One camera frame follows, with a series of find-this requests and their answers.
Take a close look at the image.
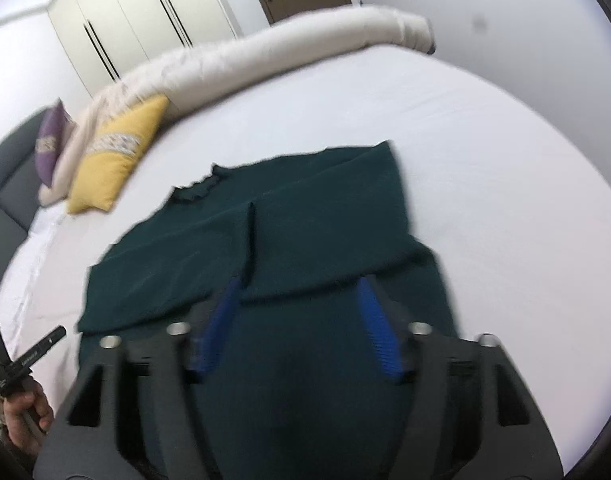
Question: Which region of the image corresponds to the beige duvet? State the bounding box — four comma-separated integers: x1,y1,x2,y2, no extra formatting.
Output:
38,6,435,207

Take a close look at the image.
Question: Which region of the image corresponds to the yellow patterned pillow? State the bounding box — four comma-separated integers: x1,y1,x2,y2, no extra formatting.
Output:
67,94,169,216

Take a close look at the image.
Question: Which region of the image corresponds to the white folded towel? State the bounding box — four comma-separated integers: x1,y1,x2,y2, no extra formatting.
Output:
0,203,66,356

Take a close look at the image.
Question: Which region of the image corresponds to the purple patterned pillow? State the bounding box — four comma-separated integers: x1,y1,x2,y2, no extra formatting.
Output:
34,99,76,188

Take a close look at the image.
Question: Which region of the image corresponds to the left hand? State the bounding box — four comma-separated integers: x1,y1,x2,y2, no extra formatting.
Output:
3,379,54,458

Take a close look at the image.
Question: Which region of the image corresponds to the white bed sheet mattress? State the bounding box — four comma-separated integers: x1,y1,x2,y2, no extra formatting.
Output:
18,46,611,470

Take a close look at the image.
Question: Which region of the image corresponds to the dark green sweater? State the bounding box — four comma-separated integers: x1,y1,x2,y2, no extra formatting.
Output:
78,143,455,479

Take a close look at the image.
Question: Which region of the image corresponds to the cream wardrobe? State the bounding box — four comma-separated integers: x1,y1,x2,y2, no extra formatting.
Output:
48,0,240,96

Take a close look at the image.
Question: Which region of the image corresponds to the dark grey headboard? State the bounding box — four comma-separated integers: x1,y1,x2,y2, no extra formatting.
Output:
0,108,46,284

